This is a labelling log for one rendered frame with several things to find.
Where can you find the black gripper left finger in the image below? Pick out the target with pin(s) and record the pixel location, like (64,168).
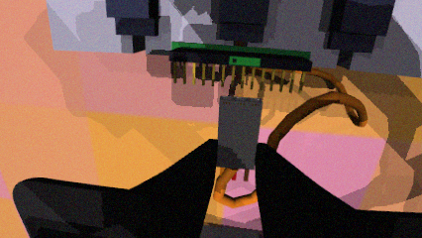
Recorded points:
(172,204)

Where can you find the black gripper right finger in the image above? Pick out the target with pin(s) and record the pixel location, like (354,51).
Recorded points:
(292,205)

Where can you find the black flat bar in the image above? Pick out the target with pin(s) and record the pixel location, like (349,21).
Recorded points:
(245,56)

